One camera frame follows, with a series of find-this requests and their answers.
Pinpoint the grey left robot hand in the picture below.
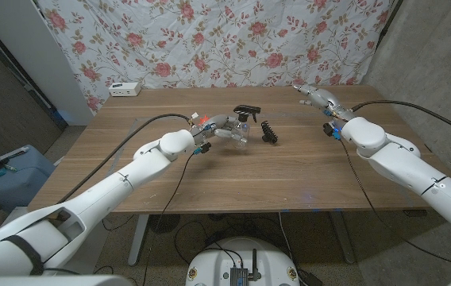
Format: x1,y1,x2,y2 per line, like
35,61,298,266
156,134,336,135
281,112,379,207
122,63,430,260
188,114,249,145

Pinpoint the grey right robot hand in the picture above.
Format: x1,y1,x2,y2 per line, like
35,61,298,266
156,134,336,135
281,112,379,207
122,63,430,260
291,83,356,122

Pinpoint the clear plastic bottle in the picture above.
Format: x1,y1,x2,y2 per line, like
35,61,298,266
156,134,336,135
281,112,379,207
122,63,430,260
225,118,251,150

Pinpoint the black trigger spray top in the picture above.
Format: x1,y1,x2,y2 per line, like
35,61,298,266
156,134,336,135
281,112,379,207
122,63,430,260
233,104,262,123

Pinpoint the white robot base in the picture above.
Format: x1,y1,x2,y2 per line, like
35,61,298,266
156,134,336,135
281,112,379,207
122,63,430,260
184,237,301,286

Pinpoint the black hair clip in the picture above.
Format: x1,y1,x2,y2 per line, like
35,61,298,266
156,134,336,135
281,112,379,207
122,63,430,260
260,120,279,145

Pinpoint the floral backdrop cloth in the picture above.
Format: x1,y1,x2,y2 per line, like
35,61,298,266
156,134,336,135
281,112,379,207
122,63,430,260
37,0,395,114

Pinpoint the black pole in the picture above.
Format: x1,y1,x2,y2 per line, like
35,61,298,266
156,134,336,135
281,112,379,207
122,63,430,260
376,0,403,51

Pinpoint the white power strip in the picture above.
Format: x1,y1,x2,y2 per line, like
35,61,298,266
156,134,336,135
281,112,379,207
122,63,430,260
108,82,142,98

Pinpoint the black floor fan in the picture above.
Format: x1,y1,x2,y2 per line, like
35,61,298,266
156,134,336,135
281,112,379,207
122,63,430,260
148,214,182,234

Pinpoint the grey table leg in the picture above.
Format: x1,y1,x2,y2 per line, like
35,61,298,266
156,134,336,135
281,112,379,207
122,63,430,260
328,211,357,265

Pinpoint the white table leg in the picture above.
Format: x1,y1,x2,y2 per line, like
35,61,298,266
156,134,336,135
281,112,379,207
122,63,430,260
127,214,150,267

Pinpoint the black antenna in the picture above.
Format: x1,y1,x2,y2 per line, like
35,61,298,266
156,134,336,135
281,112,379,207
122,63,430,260
249,249,261,282

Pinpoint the white panel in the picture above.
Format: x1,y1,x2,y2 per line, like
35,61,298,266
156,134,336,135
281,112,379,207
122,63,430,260
0,0,94,126

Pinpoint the blue case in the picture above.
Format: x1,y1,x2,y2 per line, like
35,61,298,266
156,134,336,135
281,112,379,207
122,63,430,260
0,144,57,214

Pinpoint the white and black tool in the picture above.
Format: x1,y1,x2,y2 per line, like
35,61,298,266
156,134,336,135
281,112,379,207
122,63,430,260
0,145,30,172

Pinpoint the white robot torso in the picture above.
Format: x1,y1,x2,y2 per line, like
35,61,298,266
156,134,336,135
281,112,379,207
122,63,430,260
0,273,135,286

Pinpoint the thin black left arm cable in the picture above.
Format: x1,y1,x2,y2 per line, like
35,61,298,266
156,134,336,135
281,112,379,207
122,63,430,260
141,152,199,286

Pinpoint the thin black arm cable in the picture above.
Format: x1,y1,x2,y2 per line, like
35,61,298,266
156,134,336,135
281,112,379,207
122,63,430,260
141,152,199,286
336,137,451,273

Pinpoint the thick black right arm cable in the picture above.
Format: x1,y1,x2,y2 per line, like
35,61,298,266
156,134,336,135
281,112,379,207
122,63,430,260
350,99,451,143

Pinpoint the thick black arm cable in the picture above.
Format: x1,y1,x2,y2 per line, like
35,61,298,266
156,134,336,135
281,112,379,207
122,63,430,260
56,113,194,206
350,99,451,143

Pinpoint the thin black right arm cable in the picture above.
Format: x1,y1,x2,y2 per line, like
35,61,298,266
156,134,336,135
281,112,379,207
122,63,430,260
336,137,451,273

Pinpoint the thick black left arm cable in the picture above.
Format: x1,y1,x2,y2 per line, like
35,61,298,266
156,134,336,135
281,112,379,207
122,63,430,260
56,113,194,206

